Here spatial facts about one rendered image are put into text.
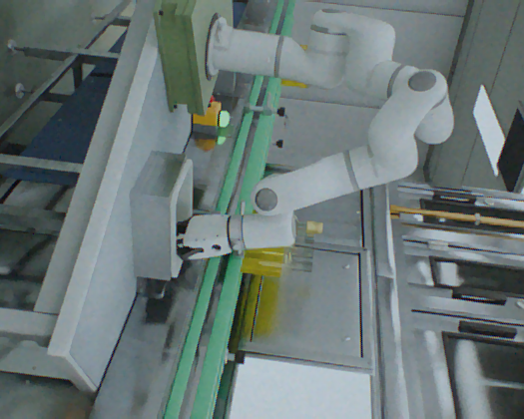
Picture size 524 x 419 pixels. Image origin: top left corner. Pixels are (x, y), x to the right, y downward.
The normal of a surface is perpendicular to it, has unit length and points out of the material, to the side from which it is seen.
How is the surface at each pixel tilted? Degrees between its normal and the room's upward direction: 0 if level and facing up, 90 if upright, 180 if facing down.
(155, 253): 90
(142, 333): 90
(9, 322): 90
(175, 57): 90
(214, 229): 106
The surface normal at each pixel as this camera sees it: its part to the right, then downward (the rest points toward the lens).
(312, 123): -0.11, 0.58
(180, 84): -0.14, 0.86
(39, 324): 0.02, -0.50
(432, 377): 0.07, -0.81
